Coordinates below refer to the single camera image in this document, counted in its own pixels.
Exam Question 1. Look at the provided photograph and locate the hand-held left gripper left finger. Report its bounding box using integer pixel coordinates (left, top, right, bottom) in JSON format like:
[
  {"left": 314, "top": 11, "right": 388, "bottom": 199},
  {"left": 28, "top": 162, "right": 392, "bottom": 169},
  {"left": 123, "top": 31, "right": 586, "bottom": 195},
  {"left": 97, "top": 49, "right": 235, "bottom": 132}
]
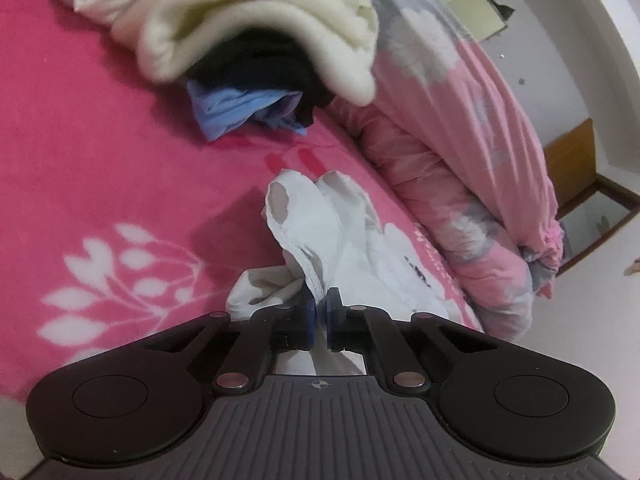
[{"left": 145, "top": 302, "right": 317, "bottom": 395}]

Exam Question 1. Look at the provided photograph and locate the black garment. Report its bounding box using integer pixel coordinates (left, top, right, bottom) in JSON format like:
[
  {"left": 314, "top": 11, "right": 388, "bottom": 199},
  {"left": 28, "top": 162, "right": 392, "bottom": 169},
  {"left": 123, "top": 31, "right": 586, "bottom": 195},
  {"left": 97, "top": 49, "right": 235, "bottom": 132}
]
[{"left": 186, "top": 39, "right": 337, "bottom": 129}]

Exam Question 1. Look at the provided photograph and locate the pink floral quilt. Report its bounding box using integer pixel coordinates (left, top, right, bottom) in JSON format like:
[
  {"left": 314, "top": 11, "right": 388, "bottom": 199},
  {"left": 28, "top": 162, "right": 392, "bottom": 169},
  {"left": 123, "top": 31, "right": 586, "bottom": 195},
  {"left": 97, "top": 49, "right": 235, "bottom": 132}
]
[{"left": 327, "top": 0, "right": 567, "bottom": 342}]

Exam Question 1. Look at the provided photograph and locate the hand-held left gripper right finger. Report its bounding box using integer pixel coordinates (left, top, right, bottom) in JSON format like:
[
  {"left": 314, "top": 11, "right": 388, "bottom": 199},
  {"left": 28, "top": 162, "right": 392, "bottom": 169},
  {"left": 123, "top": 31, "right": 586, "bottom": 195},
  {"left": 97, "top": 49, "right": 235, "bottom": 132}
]
[{"left": 325, "top": 287, "right": 493, "bottom": 393}]

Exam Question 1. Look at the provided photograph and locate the blue garment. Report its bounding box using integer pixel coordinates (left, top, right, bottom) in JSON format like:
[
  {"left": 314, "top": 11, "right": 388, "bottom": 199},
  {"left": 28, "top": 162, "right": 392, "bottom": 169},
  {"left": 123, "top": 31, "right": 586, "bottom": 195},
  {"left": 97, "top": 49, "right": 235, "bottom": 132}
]
[{"left": 186, "top": 81, "right": 309, "bottom": 142}]

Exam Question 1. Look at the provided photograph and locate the pink floral blanket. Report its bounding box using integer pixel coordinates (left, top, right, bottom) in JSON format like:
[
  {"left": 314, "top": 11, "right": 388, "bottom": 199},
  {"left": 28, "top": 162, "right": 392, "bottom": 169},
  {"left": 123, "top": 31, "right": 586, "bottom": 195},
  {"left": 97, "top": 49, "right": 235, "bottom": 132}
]
[{"left": 0, "top": 0, "right": 486, "bottom": 406}]

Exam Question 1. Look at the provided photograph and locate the cream sweater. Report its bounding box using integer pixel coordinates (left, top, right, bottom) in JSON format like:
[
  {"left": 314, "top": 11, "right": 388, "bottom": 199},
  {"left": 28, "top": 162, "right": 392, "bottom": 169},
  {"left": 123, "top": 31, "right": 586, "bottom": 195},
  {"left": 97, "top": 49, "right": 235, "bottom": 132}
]
[{"left": 59, "top": 0, "right": 379, "bottom": 107}]

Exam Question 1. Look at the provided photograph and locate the wooden door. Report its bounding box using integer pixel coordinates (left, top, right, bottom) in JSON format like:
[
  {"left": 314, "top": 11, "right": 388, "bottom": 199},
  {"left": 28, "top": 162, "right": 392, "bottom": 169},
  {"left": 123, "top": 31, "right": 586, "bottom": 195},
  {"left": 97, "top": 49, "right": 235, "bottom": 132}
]
[{"left": 541, "top": 118, "right": 599, "bottom": 212}]

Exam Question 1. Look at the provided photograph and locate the white shirt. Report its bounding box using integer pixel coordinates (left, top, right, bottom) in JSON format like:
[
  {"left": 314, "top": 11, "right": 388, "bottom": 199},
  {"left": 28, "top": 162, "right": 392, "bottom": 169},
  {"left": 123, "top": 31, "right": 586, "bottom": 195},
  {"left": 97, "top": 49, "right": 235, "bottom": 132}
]
[{"left": 224, "top": 169, "right": 485, "bottom": 377}]

